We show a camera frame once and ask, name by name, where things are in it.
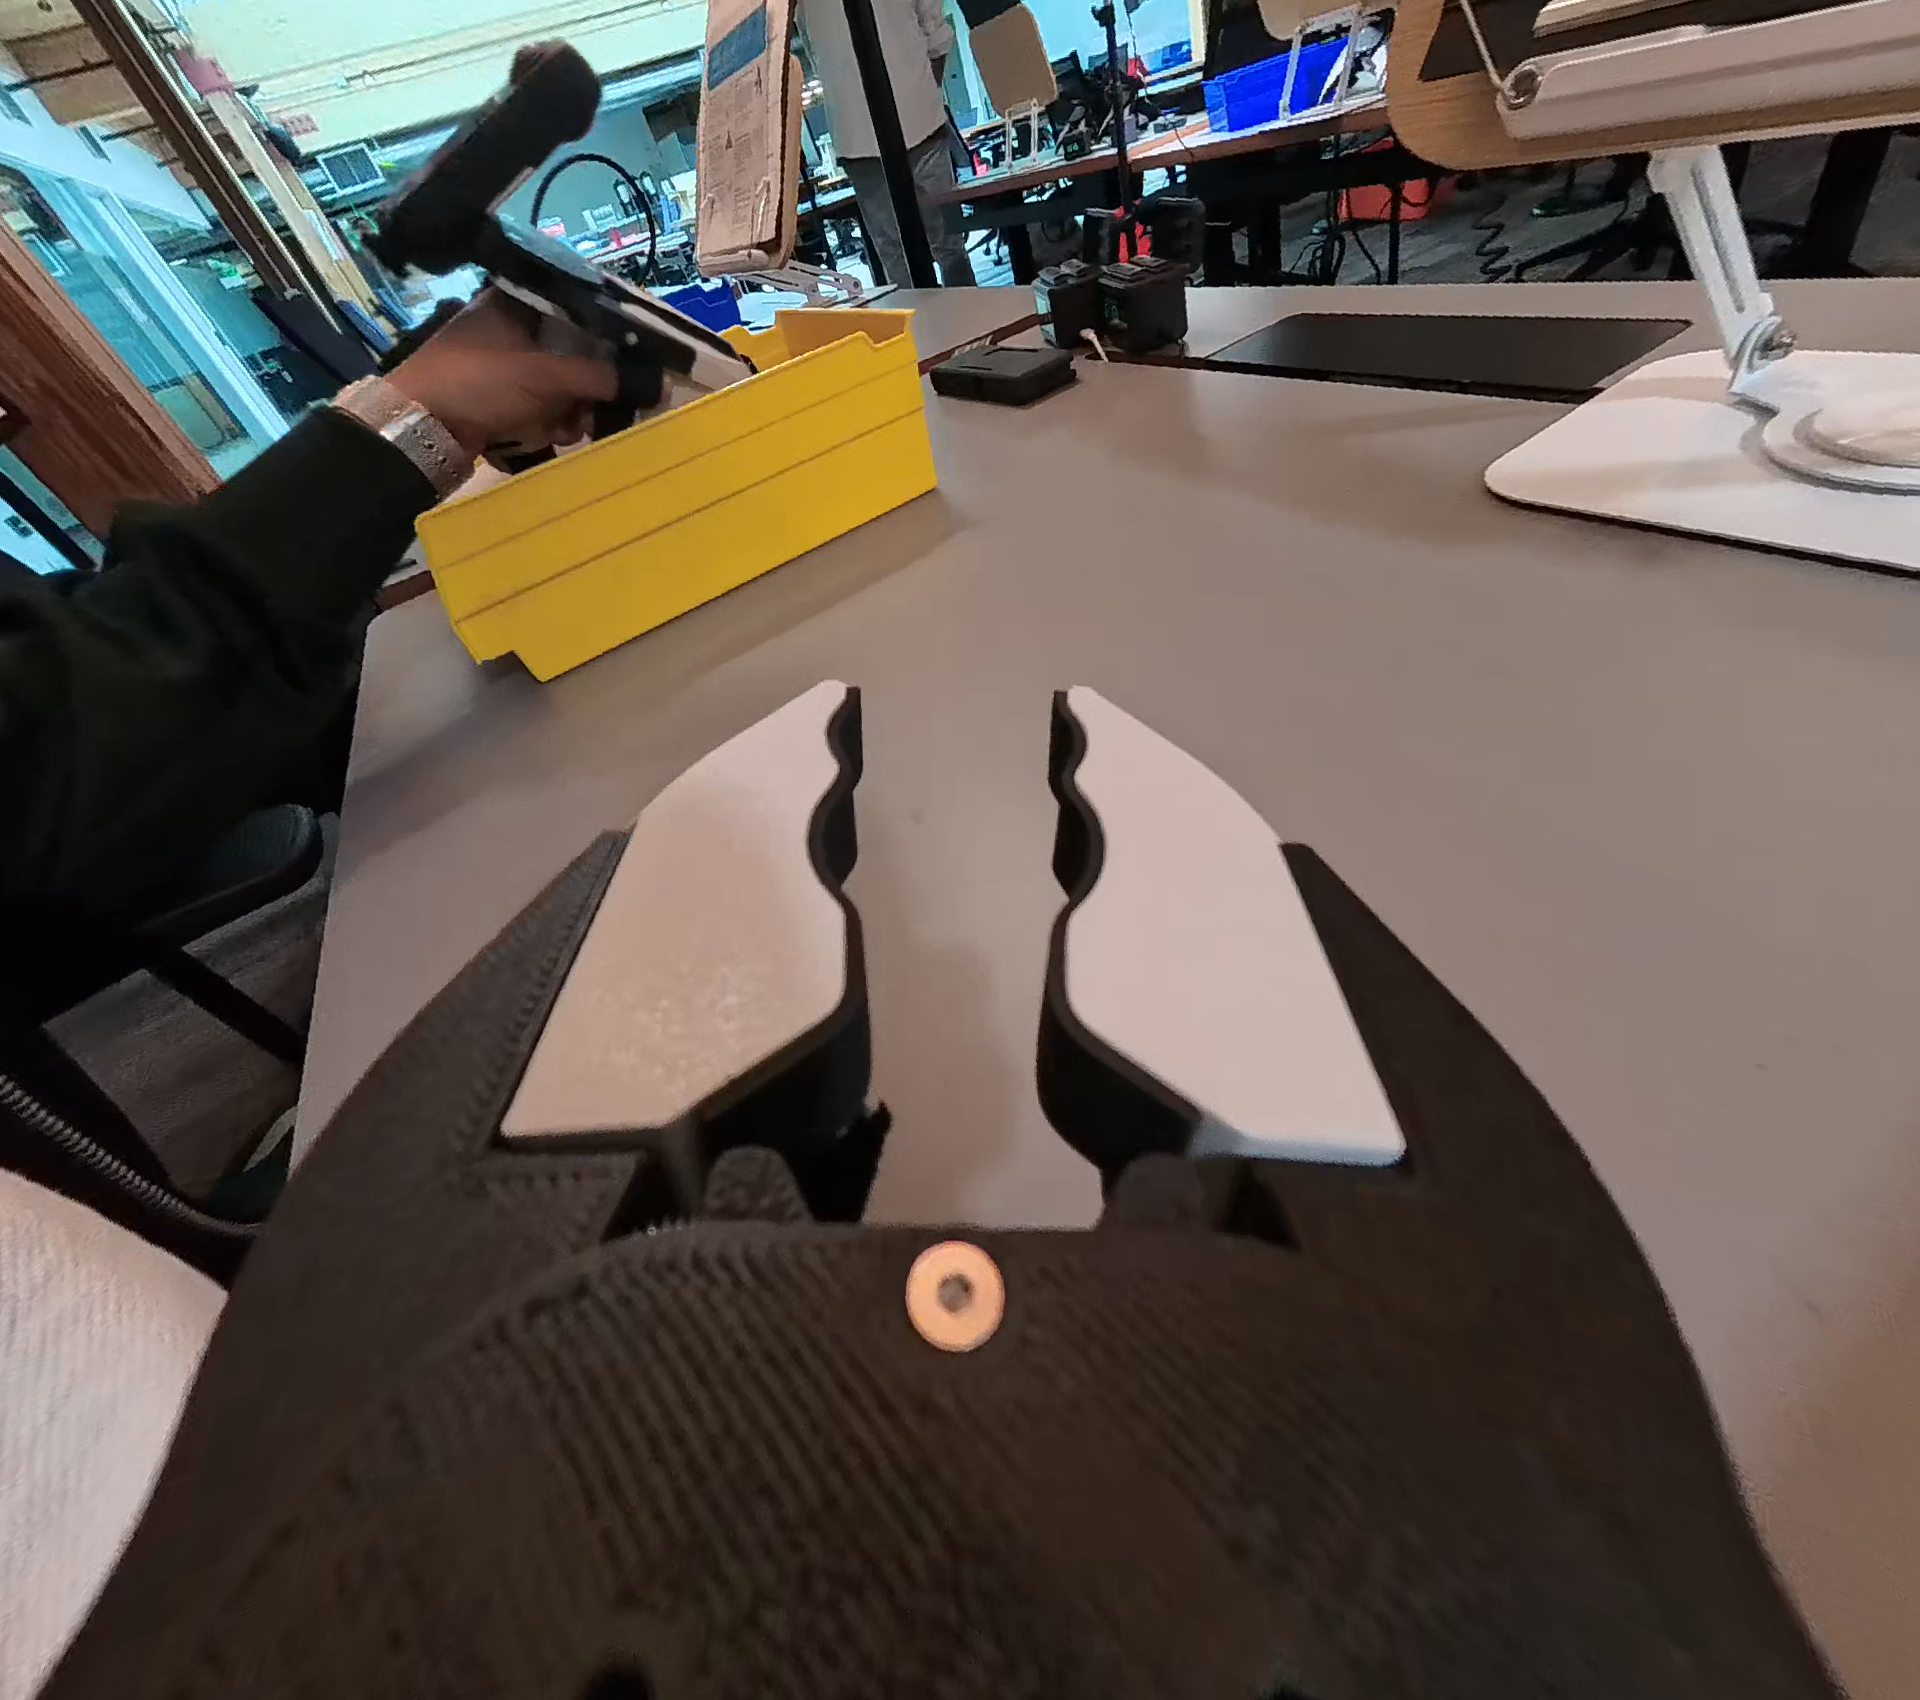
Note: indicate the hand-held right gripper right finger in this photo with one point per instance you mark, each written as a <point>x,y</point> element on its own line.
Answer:
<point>1230,983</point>

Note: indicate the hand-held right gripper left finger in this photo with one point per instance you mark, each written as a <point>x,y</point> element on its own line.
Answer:
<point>708,950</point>

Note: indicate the yellow plastic bin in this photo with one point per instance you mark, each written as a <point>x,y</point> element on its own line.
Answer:
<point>676,530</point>

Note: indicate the person's left forearm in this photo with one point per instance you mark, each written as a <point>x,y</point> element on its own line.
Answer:
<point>179,666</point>

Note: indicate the grey desk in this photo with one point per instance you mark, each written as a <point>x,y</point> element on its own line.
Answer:
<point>1351,757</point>

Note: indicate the black desk mat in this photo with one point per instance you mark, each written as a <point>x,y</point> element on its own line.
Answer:
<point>1442,351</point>

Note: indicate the person's left hand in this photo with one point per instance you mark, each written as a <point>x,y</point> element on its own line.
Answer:
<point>497,388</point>

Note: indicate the blue plastic bin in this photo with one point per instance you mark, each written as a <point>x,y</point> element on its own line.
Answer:
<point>1276,86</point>
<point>708,306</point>

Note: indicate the cardboard sheet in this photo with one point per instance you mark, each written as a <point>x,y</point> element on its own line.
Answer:
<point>751,52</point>

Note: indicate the silver wristwatch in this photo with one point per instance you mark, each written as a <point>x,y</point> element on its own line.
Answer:
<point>413,436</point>

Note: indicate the black office chair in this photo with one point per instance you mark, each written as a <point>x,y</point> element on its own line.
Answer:
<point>228,890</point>

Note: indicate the black flat box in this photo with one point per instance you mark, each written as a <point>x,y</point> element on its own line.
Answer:
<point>1002,377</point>

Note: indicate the black battery charger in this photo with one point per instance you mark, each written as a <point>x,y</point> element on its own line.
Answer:
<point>1068,308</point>
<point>1144,306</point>

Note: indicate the person's white clothing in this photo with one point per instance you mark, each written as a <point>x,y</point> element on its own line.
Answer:
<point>91,1430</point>

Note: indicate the wooden book stand white base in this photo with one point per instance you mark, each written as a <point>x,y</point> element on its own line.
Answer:
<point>1417,65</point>

